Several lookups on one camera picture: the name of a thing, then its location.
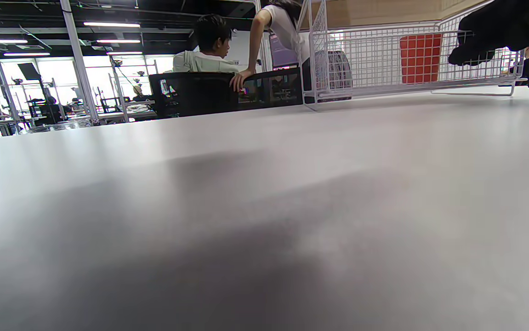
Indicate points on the white metal post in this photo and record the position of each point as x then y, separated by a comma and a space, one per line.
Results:
78, 59

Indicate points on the white mesh sliding drawer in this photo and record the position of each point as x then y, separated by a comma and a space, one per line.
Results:
406, 90

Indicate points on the orange plastic cup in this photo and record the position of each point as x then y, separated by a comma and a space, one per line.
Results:
420, 59

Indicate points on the ceiling light strip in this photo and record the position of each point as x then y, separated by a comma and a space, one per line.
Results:
111, 24

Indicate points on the person's right hand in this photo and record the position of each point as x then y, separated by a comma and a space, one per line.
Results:
512, 23

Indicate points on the black mesh office chair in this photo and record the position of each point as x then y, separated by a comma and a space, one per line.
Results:
269, 89

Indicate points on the monitor with purple screen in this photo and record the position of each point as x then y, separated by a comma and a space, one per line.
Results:
282, 53

